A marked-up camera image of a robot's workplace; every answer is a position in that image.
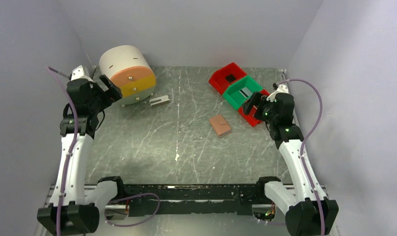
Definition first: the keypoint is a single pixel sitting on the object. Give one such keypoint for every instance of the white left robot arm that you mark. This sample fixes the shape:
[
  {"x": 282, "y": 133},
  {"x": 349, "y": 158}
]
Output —
[{"x": 70, "y": 211}]

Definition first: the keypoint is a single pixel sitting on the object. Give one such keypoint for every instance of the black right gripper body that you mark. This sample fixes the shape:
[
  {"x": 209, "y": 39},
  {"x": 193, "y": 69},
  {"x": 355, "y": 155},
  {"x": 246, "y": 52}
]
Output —
[{"x": 264, "y": 112}]

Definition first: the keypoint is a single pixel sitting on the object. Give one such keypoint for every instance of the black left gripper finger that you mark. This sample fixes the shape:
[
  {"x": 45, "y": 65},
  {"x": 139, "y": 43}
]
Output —
[
  {"x": 106, "y": 81},
  {"x": 113, "y": 93}
]

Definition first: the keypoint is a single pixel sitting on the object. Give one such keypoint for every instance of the small white grey block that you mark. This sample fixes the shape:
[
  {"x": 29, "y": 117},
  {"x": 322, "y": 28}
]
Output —
[{"x": 159, "y": 101}]

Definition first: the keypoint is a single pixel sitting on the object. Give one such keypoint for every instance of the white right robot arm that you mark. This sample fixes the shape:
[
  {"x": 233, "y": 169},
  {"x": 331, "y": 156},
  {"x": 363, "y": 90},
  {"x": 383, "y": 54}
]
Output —
[{"x": 308, "y": 210}]

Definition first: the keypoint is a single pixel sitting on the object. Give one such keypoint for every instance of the black credit card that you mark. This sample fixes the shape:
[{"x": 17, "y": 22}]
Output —
[{"x": 230, "y": 78}]

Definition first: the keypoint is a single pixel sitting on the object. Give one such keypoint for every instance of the round white drawer cabinet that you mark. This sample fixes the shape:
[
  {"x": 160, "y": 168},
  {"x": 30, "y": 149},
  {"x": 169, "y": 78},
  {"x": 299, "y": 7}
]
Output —
[{"x": 127, "y": 69}]

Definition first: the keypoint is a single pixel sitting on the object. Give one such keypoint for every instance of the tan leather card holder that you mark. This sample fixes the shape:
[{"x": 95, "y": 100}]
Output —
[{"x": 220, "y": 125}]

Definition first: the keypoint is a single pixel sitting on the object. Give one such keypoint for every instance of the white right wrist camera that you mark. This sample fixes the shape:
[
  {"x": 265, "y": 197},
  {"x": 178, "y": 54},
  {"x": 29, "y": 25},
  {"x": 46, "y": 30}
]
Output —
[{"x": 279, "y": 87}]

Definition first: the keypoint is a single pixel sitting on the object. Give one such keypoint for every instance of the silver credit card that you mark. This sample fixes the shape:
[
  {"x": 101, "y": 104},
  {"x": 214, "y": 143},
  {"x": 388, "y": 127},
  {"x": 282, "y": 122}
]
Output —
[{"x": 245, "y": 92}]

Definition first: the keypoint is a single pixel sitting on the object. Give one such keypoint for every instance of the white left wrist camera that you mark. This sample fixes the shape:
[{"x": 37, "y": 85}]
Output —
[{"x": 80, "y": 72}]

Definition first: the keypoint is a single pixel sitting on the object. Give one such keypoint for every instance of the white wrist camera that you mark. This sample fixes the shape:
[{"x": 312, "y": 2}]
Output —
[
  {"x": 279, "y": 87},
  {"x": 80, "y": 72}
]

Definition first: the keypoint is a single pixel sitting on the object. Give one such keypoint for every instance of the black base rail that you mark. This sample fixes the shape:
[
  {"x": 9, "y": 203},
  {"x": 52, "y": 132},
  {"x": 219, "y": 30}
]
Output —
[{"x": 145, "y": 199}]

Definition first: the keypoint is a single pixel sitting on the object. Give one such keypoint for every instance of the red bin with black card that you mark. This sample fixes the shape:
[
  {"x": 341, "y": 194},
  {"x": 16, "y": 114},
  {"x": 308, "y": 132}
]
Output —
[{"x": 217, "y": 80}]

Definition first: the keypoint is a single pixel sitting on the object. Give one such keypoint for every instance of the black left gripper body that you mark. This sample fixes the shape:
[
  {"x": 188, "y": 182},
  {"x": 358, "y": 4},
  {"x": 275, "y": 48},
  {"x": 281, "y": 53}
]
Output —
[{"x": 99, "y": 103}]

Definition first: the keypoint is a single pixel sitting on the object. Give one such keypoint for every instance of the green plastic bin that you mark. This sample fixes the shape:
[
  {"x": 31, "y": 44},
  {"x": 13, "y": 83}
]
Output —
[{"x": 232, "y": 94}]

